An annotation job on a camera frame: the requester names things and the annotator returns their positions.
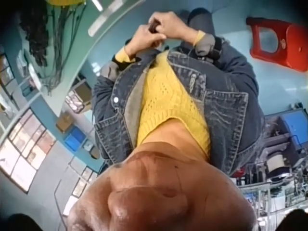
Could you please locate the person's right hand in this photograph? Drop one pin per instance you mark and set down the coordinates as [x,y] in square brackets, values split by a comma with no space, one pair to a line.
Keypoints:
[176,25]

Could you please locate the person's left hand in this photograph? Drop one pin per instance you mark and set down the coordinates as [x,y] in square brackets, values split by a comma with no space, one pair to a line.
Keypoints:
[139,39]

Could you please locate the small dark brown part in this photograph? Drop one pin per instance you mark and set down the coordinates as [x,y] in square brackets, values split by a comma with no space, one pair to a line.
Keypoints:
[154,27]

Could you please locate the person's legs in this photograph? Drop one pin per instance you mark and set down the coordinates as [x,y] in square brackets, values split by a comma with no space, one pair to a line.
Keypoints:
[201,20]

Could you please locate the black wrist band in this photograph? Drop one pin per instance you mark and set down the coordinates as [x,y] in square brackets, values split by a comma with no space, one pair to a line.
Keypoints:
[217,49]

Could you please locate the grey tray of parts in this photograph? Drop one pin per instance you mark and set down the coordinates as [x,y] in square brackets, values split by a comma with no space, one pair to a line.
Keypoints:
[79,96]

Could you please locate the yellow round object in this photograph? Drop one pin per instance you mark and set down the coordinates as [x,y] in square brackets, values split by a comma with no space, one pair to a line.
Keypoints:
[63,2]

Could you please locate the brown cardboard box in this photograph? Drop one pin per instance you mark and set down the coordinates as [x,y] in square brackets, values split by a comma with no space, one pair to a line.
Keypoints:
[64,123]

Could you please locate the blue plastic bin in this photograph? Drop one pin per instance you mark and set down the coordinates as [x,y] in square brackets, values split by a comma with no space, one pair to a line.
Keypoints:
[73,140]

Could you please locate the red plastic stool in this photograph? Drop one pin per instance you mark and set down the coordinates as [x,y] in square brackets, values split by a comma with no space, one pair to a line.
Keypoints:
[292,41]

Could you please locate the cluttered shelf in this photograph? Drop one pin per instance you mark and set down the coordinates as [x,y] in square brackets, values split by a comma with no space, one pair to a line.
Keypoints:
[14,79]

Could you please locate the blue screen monitor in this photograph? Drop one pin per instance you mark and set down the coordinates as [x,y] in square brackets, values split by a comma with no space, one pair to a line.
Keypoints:
[294,126]

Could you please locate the row of flat trays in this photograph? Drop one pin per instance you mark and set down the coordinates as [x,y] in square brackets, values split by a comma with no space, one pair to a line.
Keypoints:
[80,187]

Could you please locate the workbench with machines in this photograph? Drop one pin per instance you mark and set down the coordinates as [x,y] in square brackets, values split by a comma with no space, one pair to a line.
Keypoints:
[272,190]

